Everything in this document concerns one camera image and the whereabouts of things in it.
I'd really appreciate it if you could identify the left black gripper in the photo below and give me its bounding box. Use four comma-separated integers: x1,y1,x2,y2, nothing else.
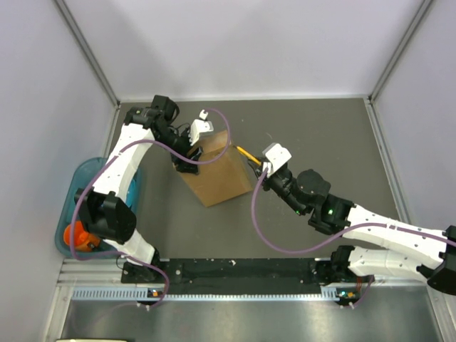
155,128,204,177

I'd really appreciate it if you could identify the yellow utility knife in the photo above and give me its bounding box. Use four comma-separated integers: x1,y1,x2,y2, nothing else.
235,145,262,165

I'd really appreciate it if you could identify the brown cardboard express box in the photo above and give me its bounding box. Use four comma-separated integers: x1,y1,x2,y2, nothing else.
180,130,253,207

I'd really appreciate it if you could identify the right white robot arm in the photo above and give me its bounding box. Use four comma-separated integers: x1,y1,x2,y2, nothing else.
248,161,455,295

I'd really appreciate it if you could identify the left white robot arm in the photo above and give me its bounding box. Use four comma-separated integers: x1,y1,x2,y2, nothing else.
75,95,213,283

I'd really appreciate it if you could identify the blue perforated plate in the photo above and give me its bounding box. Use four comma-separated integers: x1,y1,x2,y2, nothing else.
125,175,142,212

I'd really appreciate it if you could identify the teal plastic bin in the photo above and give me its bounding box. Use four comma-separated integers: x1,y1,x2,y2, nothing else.
54,157,143,258

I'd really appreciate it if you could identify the orange cup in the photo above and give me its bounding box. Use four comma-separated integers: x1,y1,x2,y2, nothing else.
73,220,100,252

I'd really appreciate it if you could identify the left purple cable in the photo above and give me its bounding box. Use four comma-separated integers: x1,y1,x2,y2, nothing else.
69,108,232,310

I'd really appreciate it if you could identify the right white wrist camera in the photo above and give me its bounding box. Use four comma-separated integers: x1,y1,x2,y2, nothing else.
262,142,291,178

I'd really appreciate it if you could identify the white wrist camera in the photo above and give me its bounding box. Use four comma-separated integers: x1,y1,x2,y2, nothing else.
189,110,214,146
262,142,291,178

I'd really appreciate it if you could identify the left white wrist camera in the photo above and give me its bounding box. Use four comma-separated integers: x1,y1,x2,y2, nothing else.
189,110,214,146

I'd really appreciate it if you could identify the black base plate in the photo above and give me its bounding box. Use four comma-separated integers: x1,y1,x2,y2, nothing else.
120,256,371,296

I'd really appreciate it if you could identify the grey cable duct rail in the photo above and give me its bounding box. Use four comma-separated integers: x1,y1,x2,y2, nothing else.
71,286,341,302

